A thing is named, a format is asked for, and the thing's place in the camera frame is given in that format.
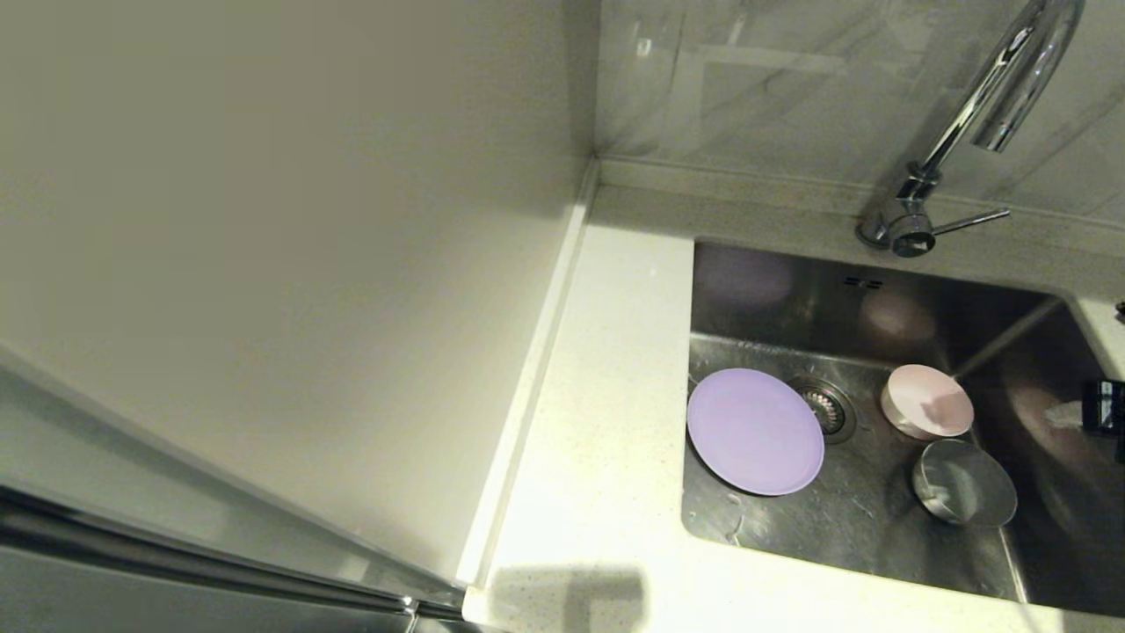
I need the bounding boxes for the light blue bowl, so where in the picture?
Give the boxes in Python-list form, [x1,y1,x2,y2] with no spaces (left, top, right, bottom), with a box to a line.
[912,438,1019,528]

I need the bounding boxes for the pink bowl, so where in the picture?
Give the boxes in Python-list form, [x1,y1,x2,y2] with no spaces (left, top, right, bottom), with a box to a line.
[881,364,975,440]

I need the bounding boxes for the purple plate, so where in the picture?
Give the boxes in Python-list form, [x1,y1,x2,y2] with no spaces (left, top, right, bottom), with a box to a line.
[686,367,825,497]

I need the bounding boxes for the stainless steel sink basin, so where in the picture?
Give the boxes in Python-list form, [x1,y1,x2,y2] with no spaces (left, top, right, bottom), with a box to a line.
[681,239,1125,616]

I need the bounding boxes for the chrome gooseneck faucet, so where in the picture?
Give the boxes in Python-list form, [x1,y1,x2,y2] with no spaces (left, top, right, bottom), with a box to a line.
[857,0,1085,258]

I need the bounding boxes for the round metal drain strainer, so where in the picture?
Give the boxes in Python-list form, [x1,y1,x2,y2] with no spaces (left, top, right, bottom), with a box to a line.
[789,376,857,445]

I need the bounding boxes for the speckled stone backsplash ledge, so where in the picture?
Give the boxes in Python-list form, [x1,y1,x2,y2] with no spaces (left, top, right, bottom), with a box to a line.
[596,156,1125,243]

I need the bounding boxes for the white countertop sealing strip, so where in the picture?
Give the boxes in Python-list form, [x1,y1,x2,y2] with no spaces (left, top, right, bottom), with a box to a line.
[457,163,600,586]

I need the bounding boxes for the white tall cabinet side panel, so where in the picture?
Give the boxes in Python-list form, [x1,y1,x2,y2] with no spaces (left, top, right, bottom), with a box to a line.
[0,0,599,586]

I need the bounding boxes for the steel refrigerator bar handle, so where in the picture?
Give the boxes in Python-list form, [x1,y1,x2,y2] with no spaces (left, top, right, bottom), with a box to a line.
[0,484,467,621]

